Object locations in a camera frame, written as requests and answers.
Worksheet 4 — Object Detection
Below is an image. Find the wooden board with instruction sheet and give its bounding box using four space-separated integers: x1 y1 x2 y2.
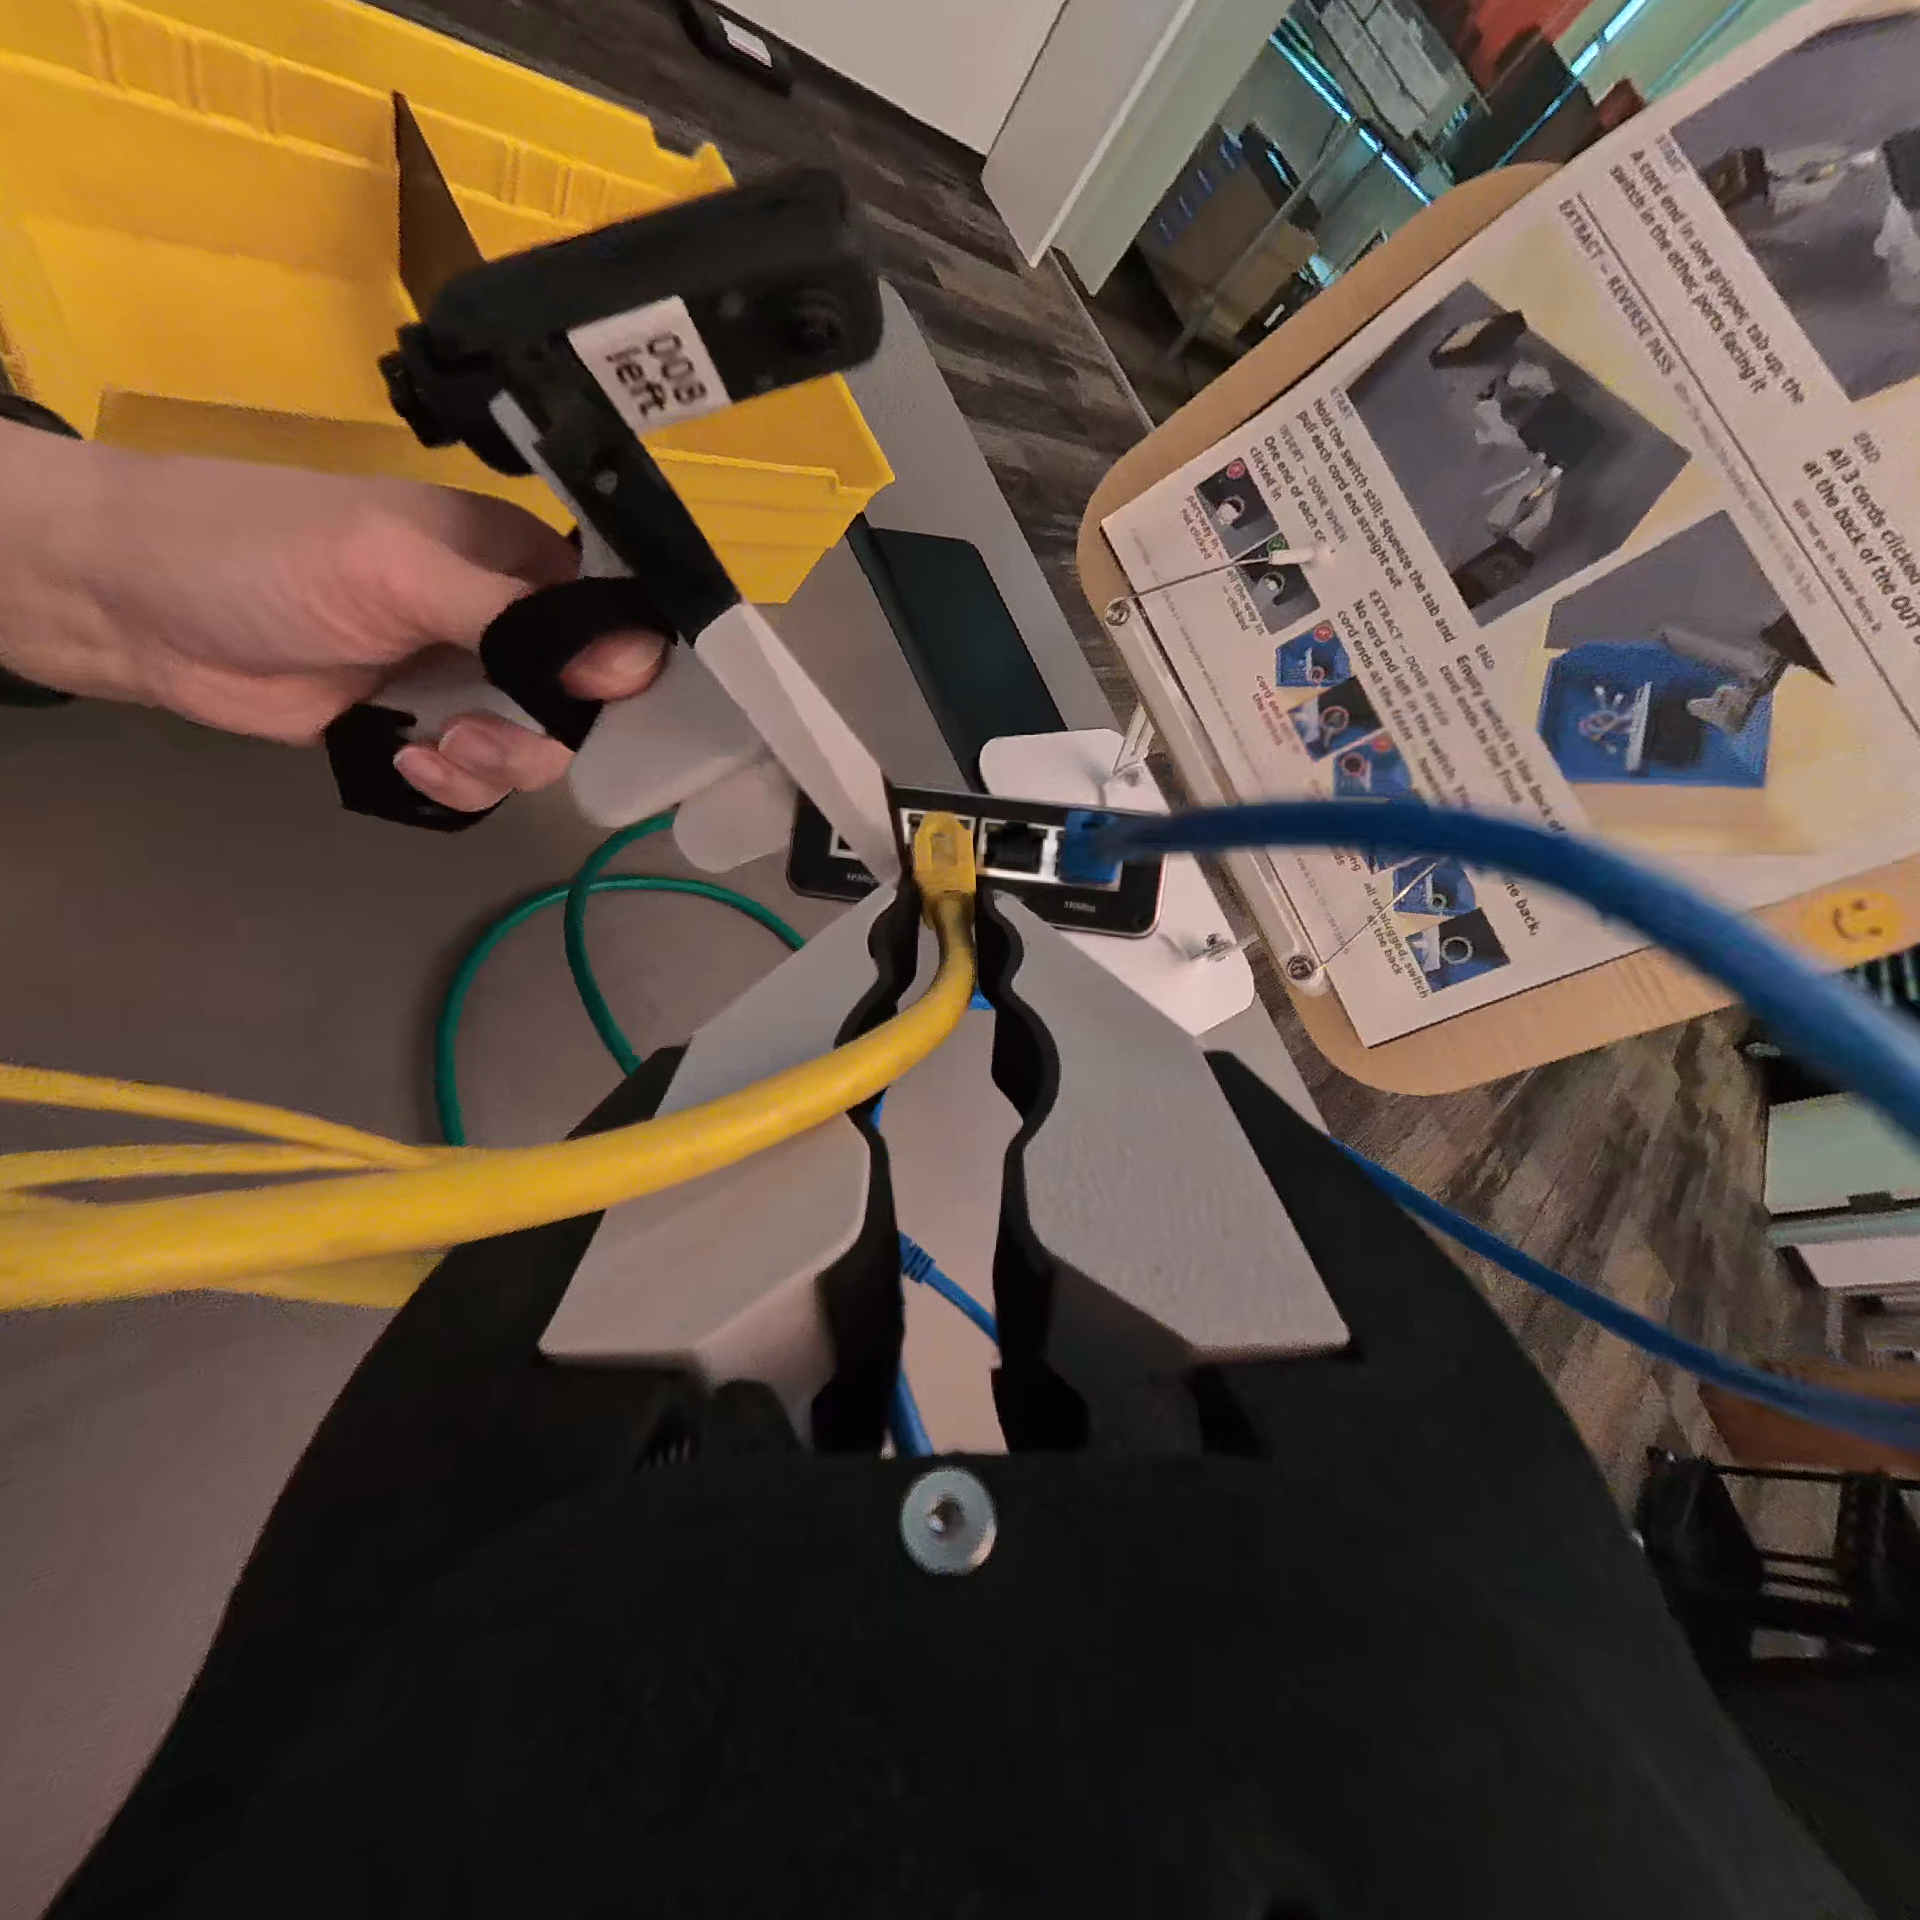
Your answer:
1076 0 1920 1096

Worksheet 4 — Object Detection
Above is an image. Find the blue ethernet cable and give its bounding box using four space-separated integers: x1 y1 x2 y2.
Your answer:
885 800 1920 1461

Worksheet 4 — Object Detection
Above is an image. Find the yellow divided plastic bin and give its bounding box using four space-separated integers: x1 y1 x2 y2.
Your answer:
0 0 896 606

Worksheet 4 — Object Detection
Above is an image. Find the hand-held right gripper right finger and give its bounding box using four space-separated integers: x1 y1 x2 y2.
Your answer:
976 896 1355 1450

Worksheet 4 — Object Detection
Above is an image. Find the green ethernet cable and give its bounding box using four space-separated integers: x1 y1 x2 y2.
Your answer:
439 816 811 1149

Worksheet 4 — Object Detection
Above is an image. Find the black ethernet splitter box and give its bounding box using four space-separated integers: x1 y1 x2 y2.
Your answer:
787 780 1167 940

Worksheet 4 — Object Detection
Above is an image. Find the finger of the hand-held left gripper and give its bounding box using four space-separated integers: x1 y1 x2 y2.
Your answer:
568 645 806 874
702 596 904 888

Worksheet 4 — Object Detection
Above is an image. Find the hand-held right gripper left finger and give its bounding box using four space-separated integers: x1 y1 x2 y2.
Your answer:
538 882 922 1454

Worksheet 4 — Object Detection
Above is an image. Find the dark flat pad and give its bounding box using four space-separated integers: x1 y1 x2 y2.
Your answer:
847 516 1070 751

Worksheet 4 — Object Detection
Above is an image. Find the white stand base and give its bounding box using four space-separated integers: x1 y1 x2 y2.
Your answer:
978 726 1254 1037

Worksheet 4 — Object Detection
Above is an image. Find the yellow ethernet cable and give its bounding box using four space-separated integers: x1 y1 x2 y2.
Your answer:
0 809 986 1313

